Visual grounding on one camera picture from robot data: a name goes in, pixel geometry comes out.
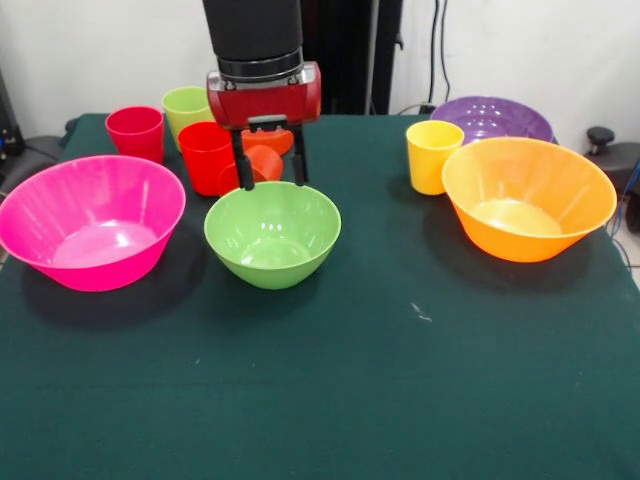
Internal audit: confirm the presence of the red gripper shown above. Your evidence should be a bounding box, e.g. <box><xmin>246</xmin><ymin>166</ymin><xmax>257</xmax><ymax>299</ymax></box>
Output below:
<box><xmin>206</xmin><ymin>60</ymin><xmax>322</xmax><ymax>192</ymax></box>

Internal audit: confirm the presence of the green plastic bowl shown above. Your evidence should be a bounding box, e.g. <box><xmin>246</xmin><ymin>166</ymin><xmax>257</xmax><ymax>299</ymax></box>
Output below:
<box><xmin>203</xmin><ymin>180</ymin><xmax>343</xmax><ymax>291</ymax></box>

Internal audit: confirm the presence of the pink plastic bowl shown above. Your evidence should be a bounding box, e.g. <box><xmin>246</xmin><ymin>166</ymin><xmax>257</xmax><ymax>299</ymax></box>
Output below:
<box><xmin>0</xmin><ymin>154</ymin><xmax>187</xmax><ymax>293</ymax></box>

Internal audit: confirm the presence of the orange-red plastic cup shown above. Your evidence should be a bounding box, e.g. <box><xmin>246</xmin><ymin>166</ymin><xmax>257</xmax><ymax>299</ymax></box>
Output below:
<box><xmin>217</xmin><ymin>144</ymin><xmax>284</xmax><ymax>197</ymax></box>

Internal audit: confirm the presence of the orange-red plastic bowl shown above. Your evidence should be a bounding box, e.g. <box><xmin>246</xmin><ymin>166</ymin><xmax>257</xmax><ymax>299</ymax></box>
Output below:
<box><xmin>241</xmin><ymin>125</ymin><xmax>294</xmax><ymax>157</ymax></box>

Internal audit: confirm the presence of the red plastic cup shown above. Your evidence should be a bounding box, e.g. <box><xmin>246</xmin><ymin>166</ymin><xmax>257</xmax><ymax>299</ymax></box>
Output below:
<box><xmin>177</xmin><ymin>121</ymin><xmax>237</xmax><ymax>197</ymax></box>

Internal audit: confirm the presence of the light green plastic cup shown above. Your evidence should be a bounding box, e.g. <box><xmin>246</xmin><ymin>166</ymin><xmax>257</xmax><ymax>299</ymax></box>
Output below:
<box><xmin>160</xmin><ymin>86</ymin><xmax>216</xmax><ymax>154</ymax></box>

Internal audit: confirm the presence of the crimson plastic cup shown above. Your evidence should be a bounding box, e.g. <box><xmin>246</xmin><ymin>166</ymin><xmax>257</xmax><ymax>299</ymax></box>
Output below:
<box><xmin>104</xmin><ymin>105</ymin><xmax>165</xmax><ymax>165</ymax></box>

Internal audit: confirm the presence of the yellow plastic cup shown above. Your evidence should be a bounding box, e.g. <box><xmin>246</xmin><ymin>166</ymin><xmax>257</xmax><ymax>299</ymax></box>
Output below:
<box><xmin>405</xmin><ymin>120</ymin><xmax>466</xmax><ymax>196</ymax></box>

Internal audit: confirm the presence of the dark green table cloth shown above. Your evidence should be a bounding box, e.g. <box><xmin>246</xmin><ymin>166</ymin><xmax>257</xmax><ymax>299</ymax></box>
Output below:
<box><xmin>0</xmin><ymin>113</ymin><xmax>640</xmax><ymax>480</ymax></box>

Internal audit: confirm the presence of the purple plastic bowl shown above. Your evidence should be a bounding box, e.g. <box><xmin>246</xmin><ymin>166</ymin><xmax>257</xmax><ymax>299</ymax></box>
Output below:
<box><xmin>429</xmin><ymin>95</ymin><xmax>555</xmax><ymax>146</ymax></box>

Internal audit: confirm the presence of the orange plastic bowl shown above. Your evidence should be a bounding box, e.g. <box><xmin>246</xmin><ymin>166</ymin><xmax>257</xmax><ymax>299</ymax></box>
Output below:
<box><xmin>441</xmin><ymin>137</ymin><xmax>618</xmax><ymax>264</ymax></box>

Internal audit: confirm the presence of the black knob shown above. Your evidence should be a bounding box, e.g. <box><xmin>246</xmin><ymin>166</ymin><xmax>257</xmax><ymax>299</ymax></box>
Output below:
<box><xmin>585</xmin><ymin>126</ymin><xmax>615</xmax><ymax>156</ymax></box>

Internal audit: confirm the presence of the black round floor base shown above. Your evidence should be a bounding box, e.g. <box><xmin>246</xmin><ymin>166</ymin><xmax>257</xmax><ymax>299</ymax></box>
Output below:
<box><xmin>594</xmin><ymin>142</ymin><xmax>640</xmax><ymax>195</ymax></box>

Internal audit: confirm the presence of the black wall cable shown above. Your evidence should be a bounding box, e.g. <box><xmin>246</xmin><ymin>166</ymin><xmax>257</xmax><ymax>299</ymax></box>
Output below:
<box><xmin>439</xmin><ymin>0</ymin><xmax>454</xmax><ymax>104</ymax></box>
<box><xmin>426</xmin><ymin>0</ymin><xmax>440</xmax><ymax>104</ymax></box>

